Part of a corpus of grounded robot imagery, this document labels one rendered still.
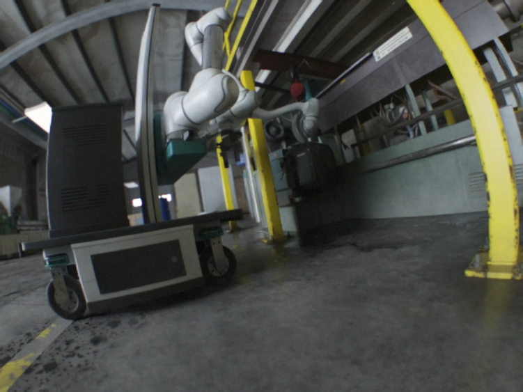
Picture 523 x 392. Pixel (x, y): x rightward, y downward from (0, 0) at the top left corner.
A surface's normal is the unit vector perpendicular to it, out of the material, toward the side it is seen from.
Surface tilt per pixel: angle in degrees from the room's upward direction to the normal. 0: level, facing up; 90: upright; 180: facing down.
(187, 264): 90
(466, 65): 90
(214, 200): 90
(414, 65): 90
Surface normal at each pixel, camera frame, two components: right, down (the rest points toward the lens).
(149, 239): 0.58, -0.15
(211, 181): 0.34, -0.11
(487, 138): -0.92, 0.15
